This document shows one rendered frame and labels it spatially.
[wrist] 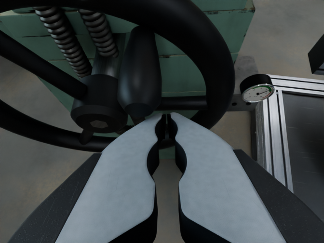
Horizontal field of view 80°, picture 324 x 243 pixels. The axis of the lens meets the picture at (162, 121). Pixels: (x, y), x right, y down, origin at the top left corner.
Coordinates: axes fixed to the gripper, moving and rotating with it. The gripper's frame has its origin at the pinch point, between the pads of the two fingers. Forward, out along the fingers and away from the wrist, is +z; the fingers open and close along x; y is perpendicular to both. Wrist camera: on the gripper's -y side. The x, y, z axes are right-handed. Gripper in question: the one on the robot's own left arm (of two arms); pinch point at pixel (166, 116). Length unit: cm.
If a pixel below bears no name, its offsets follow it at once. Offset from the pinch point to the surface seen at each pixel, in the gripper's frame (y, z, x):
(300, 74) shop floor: 38, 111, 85
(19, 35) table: -3.2, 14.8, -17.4
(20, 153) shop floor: 62, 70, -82
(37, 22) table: -4.5, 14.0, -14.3
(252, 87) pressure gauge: 9.1, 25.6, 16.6
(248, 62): 8.4, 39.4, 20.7
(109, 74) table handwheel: 0.9, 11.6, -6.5
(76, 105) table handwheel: 2.5, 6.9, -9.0
